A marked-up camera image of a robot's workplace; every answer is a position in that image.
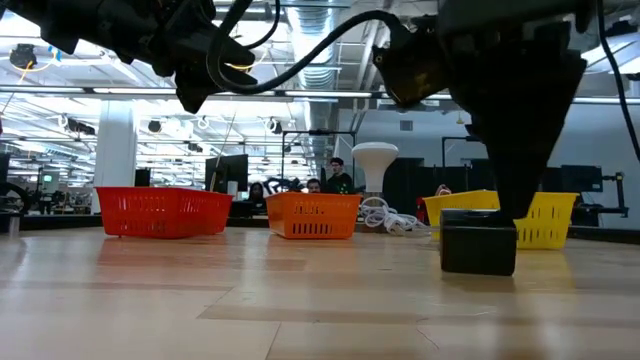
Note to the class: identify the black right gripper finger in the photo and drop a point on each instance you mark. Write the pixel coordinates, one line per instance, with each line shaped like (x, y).
(520, 130)

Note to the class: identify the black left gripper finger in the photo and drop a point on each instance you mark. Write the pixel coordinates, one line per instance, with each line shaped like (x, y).
(247, 79)
(245, 51)

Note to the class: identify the black charger cube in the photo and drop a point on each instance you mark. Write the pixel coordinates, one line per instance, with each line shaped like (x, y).
(477, 245)

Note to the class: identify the black background robot arm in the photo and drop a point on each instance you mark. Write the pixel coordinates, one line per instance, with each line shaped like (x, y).
(280, 185)

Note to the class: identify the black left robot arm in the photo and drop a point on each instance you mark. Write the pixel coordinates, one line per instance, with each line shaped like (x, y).
(90, 20)

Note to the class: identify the black background monitor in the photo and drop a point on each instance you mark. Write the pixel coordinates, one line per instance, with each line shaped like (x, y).
(582, 179)

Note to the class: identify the yellow plastic basket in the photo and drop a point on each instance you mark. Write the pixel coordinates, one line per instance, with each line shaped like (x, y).
(550, 220)

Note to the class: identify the black computer monitor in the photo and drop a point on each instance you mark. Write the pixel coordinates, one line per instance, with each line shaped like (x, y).
(227, 172)

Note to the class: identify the person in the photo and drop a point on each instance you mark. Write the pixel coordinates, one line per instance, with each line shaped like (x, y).
(313, 186)
(256, 192)
(339, 176)

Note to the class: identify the white building column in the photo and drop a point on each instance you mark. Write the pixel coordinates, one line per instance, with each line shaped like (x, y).
(115, 150)

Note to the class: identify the small red background object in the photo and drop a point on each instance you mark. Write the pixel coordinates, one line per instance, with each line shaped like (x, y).
(419, 207)

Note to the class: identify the small black speaker box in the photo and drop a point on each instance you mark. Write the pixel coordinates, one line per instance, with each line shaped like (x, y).
(142, 177)

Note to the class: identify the white bulb lamp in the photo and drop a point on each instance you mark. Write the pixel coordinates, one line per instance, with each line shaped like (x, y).
(375, 160)

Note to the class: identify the orange plastic basket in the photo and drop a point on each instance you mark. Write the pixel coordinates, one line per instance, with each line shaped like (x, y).
(312, 215)

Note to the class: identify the red plastic basket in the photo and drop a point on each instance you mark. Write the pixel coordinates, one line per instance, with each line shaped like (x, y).
(160, 212)

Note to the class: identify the black background stand frame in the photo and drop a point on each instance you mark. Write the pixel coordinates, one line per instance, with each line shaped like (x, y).
(455, 138)
(320, 133)

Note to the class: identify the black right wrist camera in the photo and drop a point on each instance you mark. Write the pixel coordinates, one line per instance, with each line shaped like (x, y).
(410, 65)

